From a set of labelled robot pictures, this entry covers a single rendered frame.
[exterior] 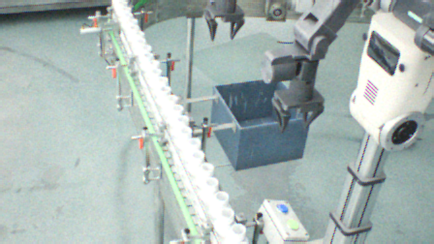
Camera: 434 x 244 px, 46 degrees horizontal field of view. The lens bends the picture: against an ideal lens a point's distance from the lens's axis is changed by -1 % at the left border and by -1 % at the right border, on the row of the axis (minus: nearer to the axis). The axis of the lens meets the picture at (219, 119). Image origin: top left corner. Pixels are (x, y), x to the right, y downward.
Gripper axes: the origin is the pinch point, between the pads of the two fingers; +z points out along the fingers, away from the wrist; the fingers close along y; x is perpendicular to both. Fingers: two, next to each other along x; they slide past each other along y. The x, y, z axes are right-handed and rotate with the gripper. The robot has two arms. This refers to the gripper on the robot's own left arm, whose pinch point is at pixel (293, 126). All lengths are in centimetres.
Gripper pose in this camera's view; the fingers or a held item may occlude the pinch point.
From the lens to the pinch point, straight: 126.7
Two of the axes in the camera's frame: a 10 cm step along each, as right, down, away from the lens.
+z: -0.8, 8.0, 6.0
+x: -3.4, -5.8, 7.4
